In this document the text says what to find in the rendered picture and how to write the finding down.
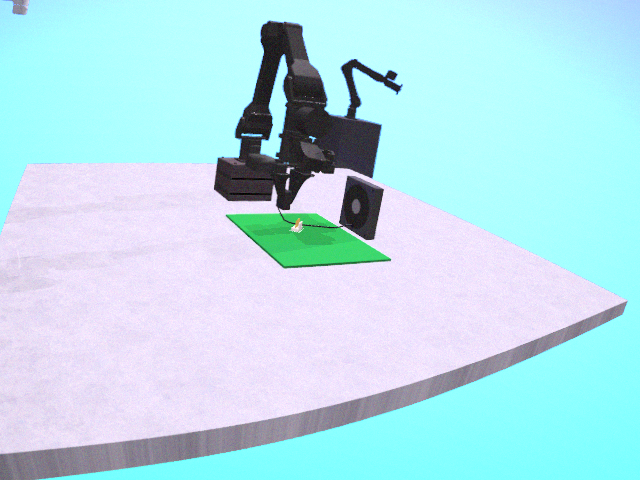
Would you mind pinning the green circuit board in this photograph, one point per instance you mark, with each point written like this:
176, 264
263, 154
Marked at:
298, 246

